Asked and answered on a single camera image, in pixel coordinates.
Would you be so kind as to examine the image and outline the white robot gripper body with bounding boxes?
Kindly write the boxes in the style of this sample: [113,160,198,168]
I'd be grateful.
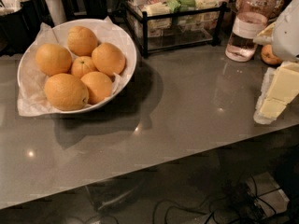
[272,0,299,62]

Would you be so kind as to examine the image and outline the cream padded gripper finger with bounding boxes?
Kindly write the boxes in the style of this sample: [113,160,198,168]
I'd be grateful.
[253,62,299,124]
[253,22,276,46]

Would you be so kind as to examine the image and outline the orange at bowl back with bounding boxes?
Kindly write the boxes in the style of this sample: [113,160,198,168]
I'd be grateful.
[67,26,98,56]

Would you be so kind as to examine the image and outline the white ceramic bowl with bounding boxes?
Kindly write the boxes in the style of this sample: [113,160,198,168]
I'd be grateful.
[17,18,138,115]

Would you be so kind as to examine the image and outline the orange beside bottle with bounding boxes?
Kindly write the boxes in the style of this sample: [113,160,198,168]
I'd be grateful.
[261,45,282,65]

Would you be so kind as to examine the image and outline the clear bottle with pink label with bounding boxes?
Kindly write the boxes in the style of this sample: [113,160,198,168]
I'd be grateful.
[225,0,277,62]

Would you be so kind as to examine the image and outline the dark cup with sticks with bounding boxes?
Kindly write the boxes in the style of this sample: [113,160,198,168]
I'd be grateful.
[82,0,107,19]

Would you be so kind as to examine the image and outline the small orange at centre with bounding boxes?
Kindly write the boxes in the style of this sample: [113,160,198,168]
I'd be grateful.
[70,56,97,78]

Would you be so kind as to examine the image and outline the large orange at front left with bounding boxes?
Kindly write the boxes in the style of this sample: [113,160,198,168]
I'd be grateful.
[44,73,89,111]

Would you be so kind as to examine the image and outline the white cup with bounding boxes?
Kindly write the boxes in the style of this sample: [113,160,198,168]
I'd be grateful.
[45,0,66,26]

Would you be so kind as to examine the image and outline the black container with white packets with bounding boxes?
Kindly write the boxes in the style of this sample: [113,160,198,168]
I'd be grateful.
[0,0,41,54]

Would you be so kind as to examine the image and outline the black wire rack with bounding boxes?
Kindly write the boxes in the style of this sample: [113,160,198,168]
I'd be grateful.
[123,2,228,57]

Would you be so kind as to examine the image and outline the black cables on floor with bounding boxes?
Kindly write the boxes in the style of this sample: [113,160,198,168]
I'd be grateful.
[151,173,283,224]

